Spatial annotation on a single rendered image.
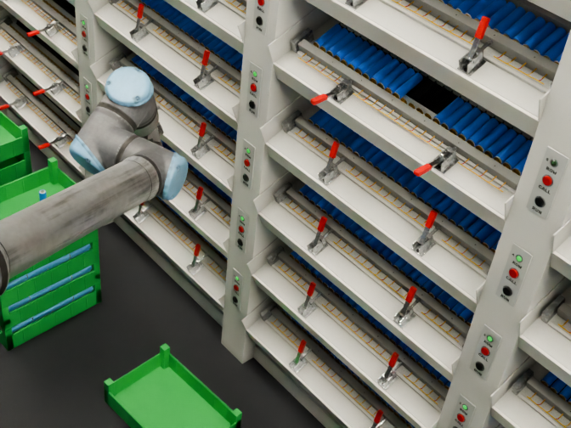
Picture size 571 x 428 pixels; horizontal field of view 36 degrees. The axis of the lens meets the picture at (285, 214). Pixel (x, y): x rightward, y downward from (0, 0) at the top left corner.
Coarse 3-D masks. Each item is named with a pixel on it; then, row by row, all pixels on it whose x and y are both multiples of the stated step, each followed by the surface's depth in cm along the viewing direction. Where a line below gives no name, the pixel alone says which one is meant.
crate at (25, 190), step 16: (48, 160) 237; (32, 176) 236; (48, 176) 240; (64, 176) 237; (0, 192) 231; (16, 192) 235; (32, 192) 237; (48, 192) 238; (0, 208) 231; (16, 208) 232
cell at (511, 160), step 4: (528, 140) 154; (524, 144) 154; (528, 144) 154; (520, 148) 154; (524, 148) 153; (528, 148) 153; (516, 152) 153; (520, 152) 153; (524, 152) 153; (528, 152) 153; (512, 156) 153; (516, 156) 153; (520, 156) 153; (524, 156) 153; (508, 160) 152; (512, 160) 152; (516, 160) 152; (520, 160) 153; (508, 164) 153; (512, 164) 152; (516, 164) 153
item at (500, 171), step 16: (304, 48) 178; (320, 64) 177; (336, 64) 173; (368, 80) 169; (368, 96) 168; (384, 96) 166; (400, 112) 164; (416, 112) 162; (432, 128) 159; (448, 144) 158; (464, 144) 156; (480, 160) 153; (496, 176) 152; (512, 176) 150
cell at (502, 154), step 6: (516, 138) 155; (522, 138) 155; (510, 144) 154; (516, 144) 154; (522, 144) 155; (504, 150) 154; (510, 150) 154; (516, 150) 155; (498, 156) 153; (504, 156) 153
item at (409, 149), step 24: (312, 24) 182; (288, 48) 181; (384, 48) 177; (288, 72) 178; (312, 72) 177; (312, 96) 176; (360, 96) 170; (360, 120) 167; (384, 120) 166; (504, 120) 160; (384, 144) 165; (408, 144) 161; (432, 144) 160; (408, 168) 164; (432, 168) 157; (456, 168) 156; (456, 192) 155; (480, 192) 152; (504, 192) 151; (480, 216) 154; (504, 216) 149
